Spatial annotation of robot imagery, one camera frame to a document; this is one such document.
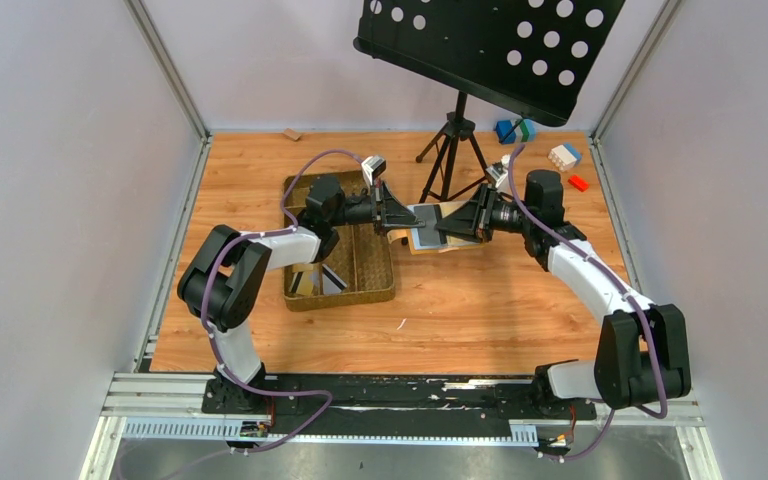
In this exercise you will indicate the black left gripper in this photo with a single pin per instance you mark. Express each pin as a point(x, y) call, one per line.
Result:
point(380, 208)

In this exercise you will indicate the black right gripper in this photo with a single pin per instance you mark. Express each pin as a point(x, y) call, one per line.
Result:
point(481, 216)

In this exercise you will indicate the dark grey card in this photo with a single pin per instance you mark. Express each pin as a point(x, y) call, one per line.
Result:
point(428, 237)

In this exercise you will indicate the yellow leather card holder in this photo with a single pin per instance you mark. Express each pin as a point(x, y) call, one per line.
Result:
point(403, 236)

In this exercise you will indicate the white card with black stripe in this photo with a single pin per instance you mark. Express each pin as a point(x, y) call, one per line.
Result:
point(302, 283)

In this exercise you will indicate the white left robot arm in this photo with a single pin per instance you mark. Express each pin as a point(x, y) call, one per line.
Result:
point(222, 282)

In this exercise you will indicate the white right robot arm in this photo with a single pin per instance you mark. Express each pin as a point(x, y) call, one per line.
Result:
point(642, 354)

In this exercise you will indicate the woven straw divided tray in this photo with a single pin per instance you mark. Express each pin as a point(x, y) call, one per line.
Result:
point(362, 258)

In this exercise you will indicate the blue green toy block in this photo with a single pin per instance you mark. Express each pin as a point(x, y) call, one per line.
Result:
point(515, 131)

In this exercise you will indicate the white blue toy block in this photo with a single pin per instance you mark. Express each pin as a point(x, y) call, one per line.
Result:
point(565, 157)

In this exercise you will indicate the red toy block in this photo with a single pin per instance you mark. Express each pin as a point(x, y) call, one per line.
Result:
point(578, 183)

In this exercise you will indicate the small wooden block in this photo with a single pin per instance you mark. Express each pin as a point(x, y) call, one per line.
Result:
point(292, 134)

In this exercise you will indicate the black music stand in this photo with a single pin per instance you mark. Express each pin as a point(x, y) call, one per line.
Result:
point(530, 58)

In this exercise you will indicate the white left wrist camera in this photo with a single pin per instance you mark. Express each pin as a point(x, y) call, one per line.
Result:
point(372, 167)

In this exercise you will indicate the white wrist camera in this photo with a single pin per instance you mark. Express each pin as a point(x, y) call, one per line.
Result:
point(498, 173)
point(372, 167)

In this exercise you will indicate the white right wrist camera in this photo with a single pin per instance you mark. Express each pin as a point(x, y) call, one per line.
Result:
point(498, 173)

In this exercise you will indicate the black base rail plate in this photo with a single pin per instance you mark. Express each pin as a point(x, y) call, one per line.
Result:
point(394, 405)

